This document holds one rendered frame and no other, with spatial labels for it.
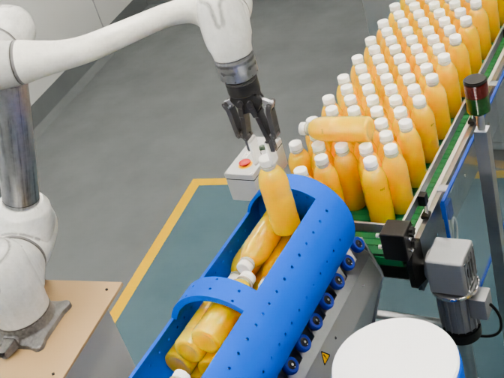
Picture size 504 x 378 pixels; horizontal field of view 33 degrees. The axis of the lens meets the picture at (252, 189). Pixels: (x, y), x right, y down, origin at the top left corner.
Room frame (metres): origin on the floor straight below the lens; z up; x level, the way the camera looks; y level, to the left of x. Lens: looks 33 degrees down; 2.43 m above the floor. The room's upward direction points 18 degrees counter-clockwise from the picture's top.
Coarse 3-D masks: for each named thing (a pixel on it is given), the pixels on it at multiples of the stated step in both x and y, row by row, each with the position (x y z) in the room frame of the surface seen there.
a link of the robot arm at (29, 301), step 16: (0, 240) 1.92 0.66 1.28; (16, 240) 1.98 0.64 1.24; (0, 256) 1.86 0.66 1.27; (16, 256) 1.88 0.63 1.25; (32, 256) 1.93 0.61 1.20; (0, 272) 1.84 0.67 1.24; (16, 272) 1.85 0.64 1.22; (32, 272) 1.89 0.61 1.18; (0, 288) 1.83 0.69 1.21; (16, 288) 1.83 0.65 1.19; (32, 288) 1.86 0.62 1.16; (0, 304) 1.82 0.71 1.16; (16, 304) 1.82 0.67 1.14; (32, 304) 1.84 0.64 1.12; (48, 304) 1.89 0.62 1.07; (0, 320) 1.83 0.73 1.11; (16, 320) 1.82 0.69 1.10; (32, 320) 1.83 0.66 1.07
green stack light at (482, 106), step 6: (468, 102) 2.00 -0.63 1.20; (474, 102) 1.98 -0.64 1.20; (480, 102) 1.98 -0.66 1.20; (486, 102) 1.98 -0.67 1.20; (468, 108) 2.00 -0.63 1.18; (474, 108) 1.99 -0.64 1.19; (480, 108) 1.98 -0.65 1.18; (486, 108) 1.98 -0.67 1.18; (474, 114) 1.99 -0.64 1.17; (480, 114) 1.98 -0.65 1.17
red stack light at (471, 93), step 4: (484, 84) 1.98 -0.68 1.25; (464, 88) 2.01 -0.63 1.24; (468, 88) 1.99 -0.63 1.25; (472, 88) 1.98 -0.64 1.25; (476, 88) 1.98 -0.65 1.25; (480, 88) 1.98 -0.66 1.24; (484, 88) 1.98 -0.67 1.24; (464, 92) 2.02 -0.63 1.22; (468, 92) 1.99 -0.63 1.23; (472, 92) 1.98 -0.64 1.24; (476, 92) 1.98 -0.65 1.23; (480, 92) 1.98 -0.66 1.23; (484, 92) 1.98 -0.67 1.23; (488, 92) 1.99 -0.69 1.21; (468, 96) 2.00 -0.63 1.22; (472, 96) 1.99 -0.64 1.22; (476, 96) 1.98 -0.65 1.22; (480, 96) 1.98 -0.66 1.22; (484, 96) 1.98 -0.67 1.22
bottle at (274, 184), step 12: (264, 168) 1.76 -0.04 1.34; (276, 168) 1.77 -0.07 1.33; (264, 180) 1.75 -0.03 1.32; (276, 180) 1.75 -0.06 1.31; (288, 180) 1.77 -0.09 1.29; (264, 192) 1.75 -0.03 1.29; (276, 192) 1.74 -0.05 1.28; (288, 192) 1.75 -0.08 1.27; (276, 204) 1.74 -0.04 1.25; (288, 204) 1.74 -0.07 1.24; (276, 216) 1.74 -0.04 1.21; (288, 216) 1.74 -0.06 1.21; (276, 228) 1.75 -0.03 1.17; (288, 228) 1.74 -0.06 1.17
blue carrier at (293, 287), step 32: (320, 192) 1.80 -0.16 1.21; (320, 224) 1.71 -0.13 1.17; (352, 224) 1.78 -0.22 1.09; (224, 256) 1.79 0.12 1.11; (288, 256) 1.60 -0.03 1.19; (320, 256) 1.64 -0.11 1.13; (192, 288) 1.57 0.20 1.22; (224, 288) 1.51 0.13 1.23; (288, 288) 1.53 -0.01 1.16; (320, 288) 1.60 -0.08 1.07; (256, 320) 1.44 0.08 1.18; (288, 320) 1.48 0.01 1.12; (160, 352) 1.53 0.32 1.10; (224, 352) 1.35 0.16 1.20; (256, 352) 1.38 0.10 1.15; (288, 352) 1.45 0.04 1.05
